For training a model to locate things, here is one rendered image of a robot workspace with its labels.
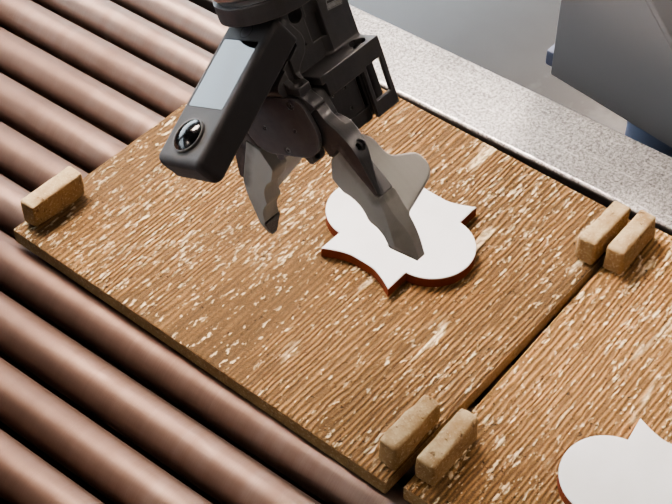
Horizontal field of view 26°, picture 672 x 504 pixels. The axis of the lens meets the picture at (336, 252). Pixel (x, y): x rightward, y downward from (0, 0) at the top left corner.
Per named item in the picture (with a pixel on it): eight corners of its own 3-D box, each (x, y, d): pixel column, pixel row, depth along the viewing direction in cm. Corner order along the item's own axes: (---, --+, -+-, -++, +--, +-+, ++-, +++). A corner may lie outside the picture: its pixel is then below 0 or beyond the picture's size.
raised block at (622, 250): (636, 227, 125) (641, 205, 123) (655, 237, 125) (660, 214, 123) (600, 268, 122) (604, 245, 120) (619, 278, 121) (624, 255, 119)
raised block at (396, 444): (423, 410, 112) (424, 388, 110) (442, 423, 111) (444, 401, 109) (374, 460, 109) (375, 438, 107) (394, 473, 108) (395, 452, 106)
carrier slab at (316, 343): (280, 45, 145) (279, 32, 144) (633, 235, 127) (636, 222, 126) (15, 241, 127) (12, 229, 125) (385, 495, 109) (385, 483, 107)
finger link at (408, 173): (480, 204, 99) (390, 103, 100) (428, 251, 96) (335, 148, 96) (459, 222, 102) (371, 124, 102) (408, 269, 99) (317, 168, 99)
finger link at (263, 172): (314, 199, 112) (333, 120, 105) (263, 241, 109) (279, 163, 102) (284, 176, 113) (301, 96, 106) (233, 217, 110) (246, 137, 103)
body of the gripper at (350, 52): (405, 110, 102) (352, -49, 96) (326, 174, 97) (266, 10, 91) (329, 103, 107) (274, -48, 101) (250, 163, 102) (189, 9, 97)
